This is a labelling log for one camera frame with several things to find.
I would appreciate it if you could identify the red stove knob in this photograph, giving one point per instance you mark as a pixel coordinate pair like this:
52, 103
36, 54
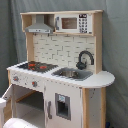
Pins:
34, 83
15, 78

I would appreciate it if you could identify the black toy faucet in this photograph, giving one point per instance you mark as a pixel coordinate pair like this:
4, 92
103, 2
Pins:
81, 64

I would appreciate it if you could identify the black stovetop red burners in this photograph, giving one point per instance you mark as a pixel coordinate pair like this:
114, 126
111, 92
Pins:
37, 66

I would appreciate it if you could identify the left red stove knob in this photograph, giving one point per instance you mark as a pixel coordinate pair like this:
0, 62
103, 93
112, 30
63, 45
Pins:
15, 78

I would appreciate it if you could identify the right red stove knob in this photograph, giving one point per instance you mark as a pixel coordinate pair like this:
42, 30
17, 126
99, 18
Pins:
34, 83

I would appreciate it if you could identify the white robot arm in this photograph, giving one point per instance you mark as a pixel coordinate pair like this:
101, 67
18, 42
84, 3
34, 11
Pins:
12, 122

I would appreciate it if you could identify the white toy microwave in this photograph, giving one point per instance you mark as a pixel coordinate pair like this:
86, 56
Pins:
73, 23

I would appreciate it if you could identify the wooden toy kitchen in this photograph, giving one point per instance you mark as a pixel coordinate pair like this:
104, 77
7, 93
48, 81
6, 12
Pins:
62, 83

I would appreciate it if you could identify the grey toy sink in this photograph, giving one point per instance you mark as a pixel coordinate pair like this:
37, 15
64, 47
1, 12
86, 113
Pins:
73, 74

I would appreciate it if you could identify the grey backdrop curtain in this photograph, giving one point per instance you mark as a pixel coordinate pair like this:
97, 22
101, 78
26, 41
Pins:
114, 39

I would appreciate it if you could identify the white fridge door dispenser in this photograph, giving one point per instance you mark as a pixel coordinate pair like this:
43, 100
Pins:
63, 106

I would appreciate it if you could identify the white oven door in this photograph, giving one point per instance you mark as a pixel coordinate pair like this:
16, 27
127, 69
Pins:
5, 105

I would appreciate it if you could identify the grey range hood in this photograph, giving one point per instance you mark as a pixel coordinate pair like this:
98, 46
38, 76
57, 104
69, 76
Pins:
39, 26

